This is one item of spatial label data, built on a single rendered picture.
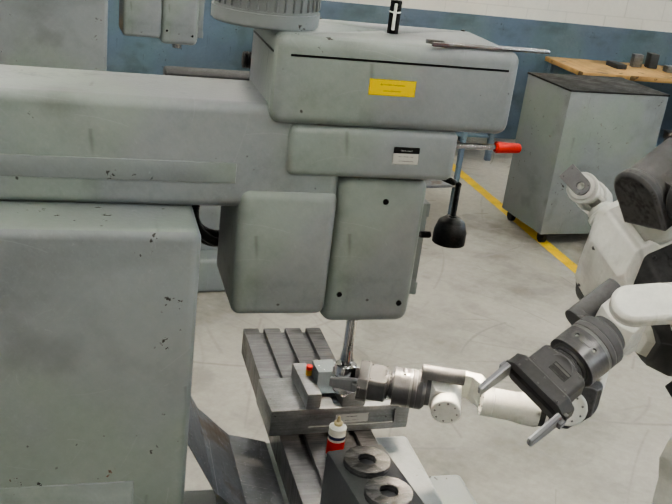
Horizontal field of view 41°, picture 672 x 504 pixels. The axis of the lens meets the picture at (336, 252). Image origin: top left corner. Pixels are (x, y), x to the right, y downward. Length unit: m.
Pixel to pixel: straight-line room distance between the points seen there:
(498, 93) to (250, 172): 0.49
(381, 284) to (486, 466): 2.14
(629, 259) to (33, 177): 1.06
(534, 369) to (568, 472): 2.61
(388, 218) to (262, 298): 0.29
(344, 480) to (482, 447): 2.29
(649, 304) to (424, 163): 0.53
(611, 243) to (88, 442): 1.02
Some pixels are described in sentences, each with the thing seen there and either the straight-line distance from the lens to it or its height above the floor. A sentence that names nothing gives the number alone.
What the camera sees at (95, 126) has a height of 1.71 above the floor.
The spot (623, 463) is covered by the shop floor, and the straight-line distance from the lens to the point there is 4.16.
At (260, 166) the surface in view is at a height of 1.64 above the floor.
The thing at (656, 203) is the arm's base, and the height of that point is 1.71.
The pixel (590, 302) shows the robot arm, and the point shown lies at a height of 1.58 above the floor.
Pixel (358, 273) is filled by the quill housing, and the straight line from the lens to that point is 1.80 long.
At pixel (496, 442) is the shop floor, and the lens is 4.05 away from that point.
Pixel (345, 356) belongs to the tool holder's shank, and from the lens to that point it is 1.99.
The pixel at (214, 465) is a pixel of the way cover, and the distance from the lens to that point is 2.03.
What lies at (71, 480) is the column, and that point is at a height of 1.06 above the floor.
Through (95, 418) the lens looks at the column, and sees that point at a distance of 1.72.
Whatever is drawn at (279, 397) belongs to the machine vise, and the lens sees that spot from 2.17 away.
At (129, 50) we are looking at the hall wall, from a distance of 8.31.
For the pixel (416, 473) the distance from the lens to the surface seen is 2.25.
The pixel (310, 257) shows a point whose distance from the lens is 1.74.
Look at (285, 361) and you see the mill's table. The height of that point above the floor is 0.93.
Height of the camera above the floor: 2.13
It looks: 22 degrees down
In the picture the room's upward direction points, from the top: 7 degrees clockwise
